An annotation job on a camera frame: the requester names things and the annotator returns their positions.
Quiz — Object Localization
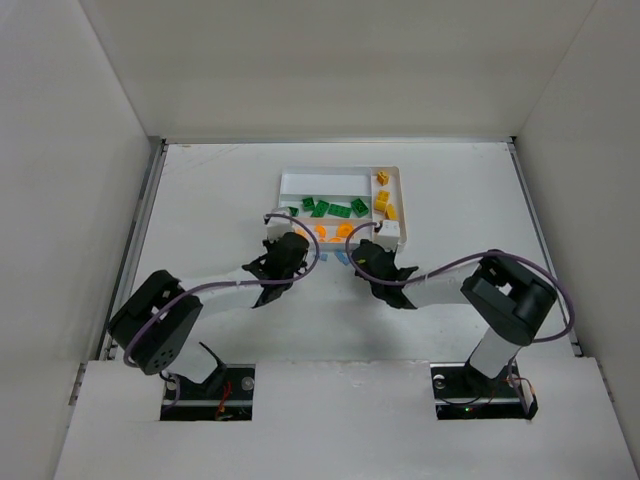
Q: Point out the orange ring lego piece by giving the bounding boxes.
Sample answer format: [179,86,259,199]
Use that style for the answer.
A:
[336,223,354,238]

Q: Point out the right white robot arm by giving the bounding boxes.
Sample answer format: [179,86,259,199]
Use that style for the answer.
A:
[350,240,558,381]

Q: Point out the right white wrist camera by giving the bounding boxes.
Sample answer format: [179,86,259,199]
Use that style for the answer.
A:
[374,219,401,251]

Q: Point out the green plate brick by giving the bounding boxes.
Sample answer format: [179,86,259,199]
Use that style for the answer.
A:
[328,204,352,218]

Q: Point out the orange curved piece lone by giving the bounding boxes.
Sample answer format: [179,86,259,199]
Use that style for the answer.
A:
[314,225,327,241]

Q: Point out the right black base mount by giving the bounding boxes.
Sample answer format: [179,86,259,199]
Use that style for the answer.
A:
[430,363,539,420]

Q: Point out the white divided sorting tray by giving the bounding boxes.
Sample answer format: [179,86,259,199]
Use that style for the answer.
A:
[277,166,407,250]

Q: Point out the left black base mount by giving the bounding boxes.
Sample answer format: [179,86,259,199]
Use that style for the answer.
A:
[160,342,256,422]

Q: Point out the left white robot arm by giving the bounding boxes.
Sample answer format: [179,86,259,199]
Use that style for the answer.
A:
[108,232,309,390]

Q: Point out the green two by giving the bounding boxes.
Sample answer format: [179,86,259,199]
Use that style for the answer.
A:
[311,200,330,218]

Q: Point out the small yellow square brick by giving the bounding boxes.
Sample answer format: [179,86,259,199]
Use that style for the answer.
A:
[376,170,390,186]

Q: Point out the green small square brick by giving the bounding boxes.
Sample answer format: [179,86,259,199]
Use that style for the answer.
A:
[302,197,315,211]

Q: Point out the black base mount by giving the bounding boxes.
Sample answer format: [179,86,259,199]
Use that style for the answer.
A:
[430,363,539,420]
[160,342,256,422]

